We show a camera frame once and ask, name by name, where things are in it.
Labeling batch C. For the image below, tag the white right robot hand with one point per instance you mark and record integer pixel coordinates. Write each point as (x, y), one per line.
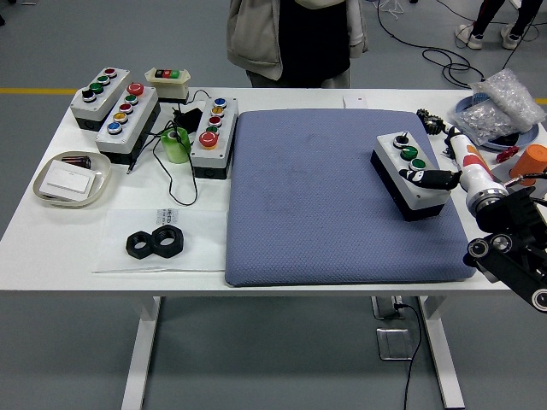
(470, 166)

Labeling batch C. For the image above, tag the white four-button control box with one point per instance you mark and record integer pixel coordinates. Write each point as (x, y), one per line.
(100, 102)
(421, 200)

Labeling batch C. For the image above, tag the white five-button control box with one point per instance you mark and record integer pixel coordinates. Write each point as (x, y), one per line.
(128, 126)
(213, 156)

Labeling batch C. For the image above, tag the grey flat box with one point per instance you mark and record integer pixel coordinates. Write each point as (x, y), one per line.
(502, 168)

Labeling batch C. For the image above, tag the small red part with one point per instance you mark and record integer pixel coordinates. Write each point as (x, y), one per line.
(506, 154)

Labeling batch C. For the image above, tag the clear bag of small parts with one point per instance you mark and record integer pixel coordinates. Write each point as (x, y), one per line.
(483, 119)

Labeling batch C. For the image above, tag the black metal gear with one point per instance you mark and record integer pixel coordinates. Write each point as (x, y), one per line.
(431, 124)

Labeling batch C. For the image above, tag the orange cylinder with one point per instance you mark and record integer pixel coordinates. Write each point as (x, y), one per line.
(532, 160)

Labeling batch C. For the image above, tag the blue plate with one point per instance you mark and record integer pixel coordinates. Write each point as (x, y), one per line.
(463, 104)

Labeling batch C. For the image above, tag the clear bubble wrap bag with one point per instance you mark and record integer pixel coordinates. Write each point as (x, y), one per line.
(513, 98)

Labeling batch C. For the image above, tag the small white card box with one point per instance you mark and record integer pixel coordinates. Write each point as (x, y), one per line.
(354, 101)

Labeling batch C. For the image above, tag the blue-grey padded mat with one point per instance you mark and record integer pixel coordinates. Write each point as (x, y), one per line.
(320, 192)

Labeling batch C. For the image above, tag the person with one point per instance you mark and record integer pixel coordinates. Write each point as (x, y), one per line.
(485, 13)
(307, 42)

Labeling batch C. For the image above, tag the white table leg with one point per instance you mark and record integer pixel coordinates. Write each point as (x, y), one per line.
(141, 354)
(444, 354)

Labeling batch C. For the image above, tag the metal floor socket plate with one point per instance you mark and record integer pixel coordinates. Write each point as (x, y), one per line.
(395, 343)

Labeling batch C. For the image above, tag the clear plastic bag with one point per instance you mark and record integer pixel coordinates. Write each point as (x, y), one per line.
(201, 252)

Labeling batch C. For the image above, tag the green tape roll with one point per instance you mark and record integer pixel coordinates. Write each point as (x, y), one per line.
(175, 149)

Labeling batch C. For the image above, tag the black hex nut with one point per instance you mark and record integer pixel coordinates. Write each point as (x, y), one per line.
(147, 252)
(177, 247)

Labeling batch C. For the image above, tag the white shallow tray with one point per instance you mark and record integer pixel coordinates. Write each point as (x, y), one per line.
(102, 173)

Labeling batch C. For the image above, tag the dark brown battery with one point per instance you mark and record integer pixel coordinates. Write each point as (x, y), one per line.
(79, 161)

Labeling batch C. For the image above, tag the cream red-green switch box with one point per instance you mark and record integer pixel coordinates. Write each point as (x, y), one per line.
(171, 89)

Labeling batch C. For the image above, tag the white wall switch panel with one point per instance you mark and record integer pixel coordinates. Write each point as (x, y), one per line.
(68, 178)

